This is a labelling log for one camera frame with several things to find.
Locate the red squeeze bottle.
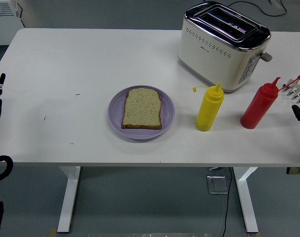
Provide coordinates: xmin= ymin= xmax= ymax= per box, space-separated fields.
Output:
xmin=240 ymin=75 xmax=300 ymax=130

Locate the slice of bread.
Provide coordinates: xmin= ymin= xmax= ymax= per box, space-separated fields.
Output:
xmin=121 ymin=87 xmax=163 ymax=130

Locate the silver toast rack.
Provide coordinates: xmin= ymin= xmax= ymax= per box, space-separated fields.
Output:
xmin=280 ymin=71 xmax=300 ymax=108

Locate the white ribbed appliance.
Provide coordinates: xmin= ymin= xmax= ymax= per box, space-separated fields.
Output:
xmin=0 ymin=0 xmax=23 ymax=46

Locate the yellow squeeze bottle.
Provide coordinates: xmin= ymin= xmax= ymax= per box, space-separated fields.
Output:
xmin=192 ymin=81 xmax=225 ymax=132

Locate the white table leg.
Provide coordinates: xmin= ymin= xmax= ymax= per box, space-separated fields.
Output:
xmin=57 ymin=166 xmax=81 ymax=234
xmin=233 ymin=167 xmax=259 ymax=234

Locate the cream and chrome toaster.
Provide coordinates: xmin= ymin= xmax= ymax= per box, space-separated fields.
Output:
xmin=178 ymin=1 xmax=273 ymax=94

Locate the metal floor socket plate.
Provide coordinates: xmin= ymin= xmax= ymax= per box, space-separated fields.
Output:
xmin=206 ymin=175 xmax=229 ymax=195

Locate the purple plate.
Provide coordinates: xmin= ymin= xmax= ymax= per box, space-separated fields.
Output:
xmin=108 ymin=85 xmax=175 ymax=141

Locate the black appliance cable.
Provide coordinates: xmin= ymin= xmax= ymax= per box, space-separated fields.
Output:
xmin=16 ymin=0 xmax=26 ymax=28

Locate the black toaster power cord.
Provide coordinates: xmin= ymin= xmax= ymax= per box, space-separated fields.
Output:
xmin=226 ymin=0 xmax=288 ymax=17

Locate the thin black cable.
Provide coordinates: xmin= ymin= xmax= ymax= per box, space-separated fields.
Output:
xmin=221 ymin=167 xmax=233 ymax=237

